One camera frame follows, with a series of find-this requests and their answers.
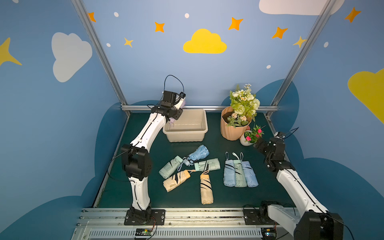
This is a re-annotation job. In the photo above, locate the left circuit board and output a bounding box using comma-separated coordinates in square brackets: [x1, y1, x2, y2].
[135, 229, 153, 238]

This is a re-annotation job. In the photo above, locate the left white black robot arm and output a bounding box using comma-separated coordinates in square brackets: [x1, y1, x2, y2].
[121, 103, 184, 224]

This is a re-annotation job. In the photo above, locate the mint green umbrella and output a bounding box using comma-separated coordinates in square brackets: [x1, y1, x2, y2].
[159, 156, 183, 180]

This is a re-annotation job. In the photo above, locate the right circuit board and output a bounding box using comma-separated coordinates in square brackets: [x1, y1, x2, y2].
[261, 228, 277, 240]

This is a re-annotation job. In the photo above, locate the lilac umbrella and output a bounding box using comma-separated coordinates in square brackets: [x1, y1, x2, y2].
[168, 98, 185, 124]

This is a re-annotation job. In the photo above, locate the beige striped umbrella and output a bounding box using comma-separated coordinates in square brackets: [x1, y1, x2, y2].
[200, 171, 214, 205]
[163, 170, 196, 193]

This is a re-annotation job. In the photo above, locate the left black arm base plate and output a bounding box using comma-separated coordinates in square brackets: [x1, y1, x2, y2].
[124, 209, 166, 226]

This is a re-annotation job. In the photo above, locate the orange pot with green flowers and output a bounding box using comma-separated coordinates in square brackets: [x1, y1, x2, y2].
[221, 84, 261, 141]

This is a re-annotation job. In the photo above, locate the blue umbrella right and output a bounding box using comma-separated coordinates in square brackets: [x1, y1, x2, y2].
[241, 153, 259, 188]

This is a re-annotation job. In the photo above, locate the green umbrella with black strap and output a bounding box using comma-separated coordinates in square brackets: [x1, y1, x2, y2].
[194, 158, 221, 172]

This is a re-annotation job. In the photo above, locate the light blue umbrella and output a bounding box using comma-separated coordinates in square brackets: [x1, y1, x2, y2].
[183, 145, 209, 166]

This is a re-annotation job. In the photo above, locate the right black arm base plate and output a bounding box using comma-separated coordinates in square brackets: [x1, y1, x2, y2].
[243, 208, 275, 225]

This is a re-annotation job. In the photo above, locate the beige plastic storage box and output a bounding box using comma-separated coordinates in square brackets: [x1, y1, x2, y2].
[163, 109, 208, 143]

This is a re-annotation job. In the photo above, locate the pale green umbrella middle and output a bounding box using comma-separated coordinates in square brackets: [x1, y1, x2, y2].
[232, 153, 247, 188]

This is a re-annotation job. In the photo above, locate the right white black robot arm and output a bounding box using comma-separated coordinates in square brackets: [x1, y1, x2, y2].
[255, 132, 345, 240]

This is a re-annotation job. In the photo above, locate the aluminium rail front frame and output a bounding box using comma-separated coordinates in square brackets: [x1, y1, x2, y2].
[72, 207, 293, 240]

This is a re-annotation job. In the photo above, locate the white pot with pink flowers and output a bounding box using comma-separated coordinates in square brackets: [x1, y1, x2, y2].
[240, 125, 264, 146]

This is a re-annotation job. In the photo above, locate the pale blue umbrella left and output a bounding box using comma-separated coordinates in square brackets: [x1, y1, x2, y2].
[224, 152, 236, 187]

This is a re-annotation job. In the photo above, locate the circuit board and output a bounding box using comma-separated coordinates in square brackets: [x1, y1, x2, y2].
[261, 228, 277, 240]
[135, 229, 153, 238]

